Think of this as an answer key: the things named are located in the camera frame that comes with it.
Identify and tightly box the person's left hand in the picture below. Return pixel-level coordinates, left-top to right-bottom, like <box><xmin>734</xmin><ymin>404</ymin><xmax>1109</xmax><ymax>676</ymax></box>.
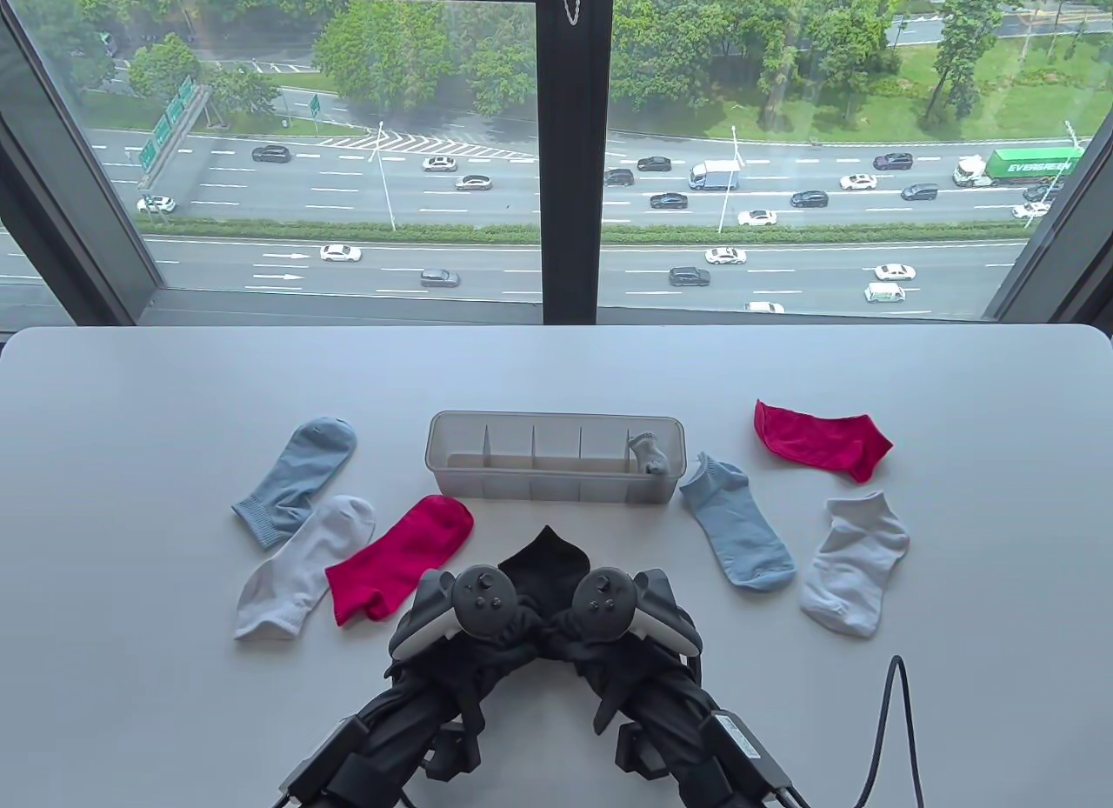
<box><xmin>383</xmin><ymin>608</ymin><xmax>557</xmax><ymax>739</ymax></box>

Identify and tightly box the person's right hand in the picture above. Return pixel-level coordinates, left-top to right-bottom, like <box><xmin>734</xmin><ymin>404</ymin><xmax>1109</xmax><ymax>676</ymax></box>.
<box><xmin>543</xmin><ymin>612</ymin><xmax>705</xmax><ymax>735</ymax></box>

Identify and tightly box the grey and white controller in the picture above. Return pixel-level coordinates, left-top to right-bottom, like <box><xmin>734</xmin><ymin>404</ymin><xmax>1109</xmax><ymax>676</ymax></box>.
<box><xmin>570</xmin><ymin>567</ymin><xmax>702</xmax><ymax>657</ymax></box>
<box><xmin>388</xmin><ymin>564</ymin><xmax>521</xmax><ymax>661</ymax></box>

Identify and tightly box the black sock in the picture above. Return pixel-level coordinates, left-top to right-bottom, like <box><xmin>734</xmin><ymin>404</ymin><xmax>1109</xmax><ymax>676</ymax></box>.
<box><xmin>498</xmin><ymin>524</ymin><xmax>593</xmax><ymax>622</ymax></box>

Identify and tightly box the long red sock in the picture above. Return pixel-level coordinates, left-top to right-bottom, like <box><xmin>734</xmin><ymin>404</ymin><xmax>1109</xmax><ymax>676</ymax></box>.
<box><xmin>324</xmin><ymin>494</ymin><xmax>475</xmax><ymax>627</ymax></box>

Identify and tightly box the short light blue sock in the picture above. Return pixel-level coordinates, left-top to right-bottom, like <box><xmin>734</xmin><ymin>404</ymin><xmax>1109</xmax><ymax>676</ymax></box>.
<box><xmin>679</xmin><ymin>451</ymin><xmax>797</xmax><ymax>592</ymax></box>

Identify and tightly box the long white sock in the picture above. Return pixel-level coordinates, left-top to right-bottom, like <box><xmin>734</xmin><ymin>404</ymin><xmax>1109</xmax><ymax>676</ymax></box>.
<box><xmin>233</xmin><ymin>495</ymin><xmax>377</xmax><ymax>642</ymax></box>

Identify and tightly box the grey sock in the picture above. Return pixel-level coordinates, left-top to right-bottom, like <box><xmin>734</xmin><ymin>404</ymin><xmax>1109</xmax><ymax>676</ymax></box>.
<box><xmin>626</xmin><ymin>432</ymin><xmax>672</xmax><ymax>477</ymax></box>

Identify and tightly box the short white sock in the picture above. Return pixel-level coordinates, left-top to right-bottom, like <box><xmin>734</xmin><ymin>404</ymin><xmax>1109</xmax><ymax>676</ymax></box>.
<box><xmin>799</xmin><ymin>491</ymin><xmax>910</xmax><ymax>640</ymax></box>

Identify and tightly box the long light blue sock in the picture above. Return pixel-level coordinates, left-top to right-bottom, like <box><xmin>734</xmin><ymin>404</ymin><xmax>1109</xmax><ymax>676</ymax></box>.
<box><xmin>231</xmin><ymin>417</ymin><xmax>358</xmax><ymax>551</ymax></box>

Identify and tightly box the short red sock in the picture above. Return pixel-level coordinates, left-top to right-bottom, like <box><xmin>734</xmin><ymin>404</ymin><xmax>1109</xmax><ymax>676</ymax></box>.
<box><xmin>753</xmin><ymin>399</ymin><xmax>894</xmax><ymax>484</ymax></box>

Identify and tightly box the person's right forearm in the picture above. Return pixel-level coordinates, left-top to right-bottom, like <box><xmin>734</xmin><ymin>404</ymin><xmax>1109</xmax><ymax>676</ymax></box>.
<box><xmin>609</xmin><ymin>669</ymin><xmax>810</xmax><ymax>808</ymax></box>

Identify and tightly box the person's left forearm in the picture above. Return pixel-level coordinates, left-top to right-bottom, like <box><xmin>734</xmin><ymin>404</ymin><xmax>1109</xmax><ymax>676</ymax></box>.
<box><xmin>278</xmin><ymin>686</ymin><xmax>488</xmax><ymax>808</ymax></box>

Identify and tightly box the black labelled adapter box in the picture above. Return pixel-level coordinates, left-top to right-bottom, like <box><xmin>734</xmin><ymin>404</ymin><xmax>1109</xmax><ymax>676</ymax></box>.
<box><xmin>709</xmin><ymin>711</ymin><xmax>794</xmax><ymax>800</ymax></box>

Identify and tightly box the translucent divided organizer box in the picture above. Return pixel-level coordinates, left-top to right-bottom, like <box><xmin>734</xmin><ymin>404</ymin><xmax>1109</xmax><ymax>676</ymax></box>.
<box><xmin>424</xmin><ymin>411</ymin><xmax>687</xmax><ymax>505</ymax></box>

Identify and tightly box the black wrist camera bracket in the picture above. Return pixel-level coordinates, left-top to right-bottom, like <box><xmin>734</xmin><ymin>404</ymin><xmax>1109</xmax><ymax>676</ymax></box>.
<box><xmin>613</xmin><ymin>725</ymin><xmax>670</xmax><ymax>778</ymax></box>
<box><xmin>426</xmin><ymin>728</ymin><xmax>483</xmax><ymax>778</ymax></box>

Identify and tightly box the thick black cable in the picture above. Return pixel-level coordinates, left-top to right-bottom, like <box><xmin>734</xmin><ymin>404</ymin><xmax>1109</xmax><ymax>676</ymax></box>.
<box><xmin>856</xmin><ymin>656</ymin><xmax>924</xmax><ymax>808</ymax></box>

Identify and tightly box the black window frame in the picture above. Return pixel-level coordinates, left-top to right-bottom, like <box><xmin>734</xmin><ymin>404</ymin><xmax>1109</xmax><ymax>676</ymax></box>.
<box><xmin>0</xmin><ymin>0</ymin><xmax>1113</xmax><ymax>331</ymax></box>

